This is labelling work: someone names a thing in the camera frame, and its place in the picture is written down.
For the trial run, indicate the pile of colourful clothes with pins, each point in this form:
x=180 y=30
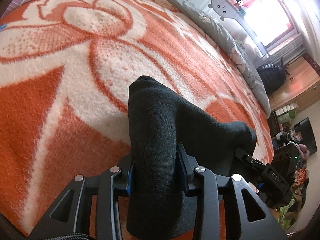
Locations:
x=298 y=182

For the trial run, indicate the grey floral quilt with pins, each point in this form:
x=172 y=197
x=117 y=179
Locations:
x=224 y=40

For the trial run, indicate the black pants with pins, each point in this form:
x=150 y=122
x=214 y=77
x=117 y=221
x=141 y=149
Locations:
x=159 y=120

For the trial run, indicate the black television screen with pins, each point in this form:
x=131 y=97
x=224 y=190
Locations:
x=308 y=138

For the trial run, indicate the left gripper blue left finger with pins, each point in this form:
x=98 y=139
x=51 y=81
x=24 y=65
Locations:
x=69 y=216

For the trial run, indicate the orange white floral blanket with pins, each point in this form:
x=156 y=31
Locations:
x=66 y=67

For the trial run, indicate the wooden cabinet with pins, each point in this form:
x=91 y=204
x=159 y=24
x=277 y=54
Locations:
x=301 y=85

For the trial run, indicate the white radiator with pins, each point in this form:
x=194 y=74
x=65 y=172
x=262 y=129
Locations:
x=288 y=50

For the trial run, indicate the black bag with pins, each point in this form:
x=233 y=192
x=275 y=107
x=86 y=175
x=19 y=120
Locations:
x=273 y=75

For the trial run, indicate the phone on gripper mount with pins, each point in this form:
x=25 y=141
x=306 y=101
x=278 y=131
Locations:
x=285 y=159

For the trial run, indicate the grey bed guard rail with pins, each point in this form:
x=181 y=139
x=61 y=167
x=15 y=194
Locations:
x=224 y=12

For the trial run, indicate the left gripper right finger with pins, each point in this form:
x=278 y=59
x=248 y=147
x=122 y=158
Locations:
x=226 y=206

